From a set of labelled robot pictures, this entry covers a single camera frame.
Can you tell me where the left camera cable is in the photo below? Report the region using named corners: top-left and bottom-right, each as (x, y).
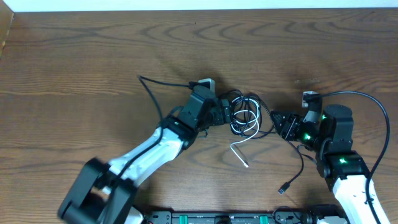
top-left (99, 75), bottom-right (200, 224)

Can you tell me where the right camera cable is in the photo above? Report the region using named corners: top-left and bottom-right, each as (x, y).
top-left (310, 90), bottom-right (391, 224)

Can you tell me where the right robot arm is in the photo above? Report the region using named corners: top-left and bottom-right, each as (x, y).
top-left (271, 105), bottom-right (389, 223)

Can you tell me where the black USB cable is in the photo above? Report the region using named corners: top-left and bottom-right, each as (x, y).
top-left (217, 89), bottom-right (318, 195)

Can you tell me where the white USB cable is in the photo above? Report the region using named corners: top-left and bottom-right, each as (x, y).
top-left (229, 96), bottom-right (261, 169)

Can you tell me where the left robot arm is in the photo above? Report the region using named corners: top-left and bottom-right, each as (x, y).
top-left (57, 86), bottom-right (231, 223)

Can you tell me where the camera cable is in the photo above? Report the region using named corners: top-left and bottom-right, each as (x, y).
top-left (99, 75), bottom-right (200, 224)
top-left (310, 90), bottom-right (391, 224)

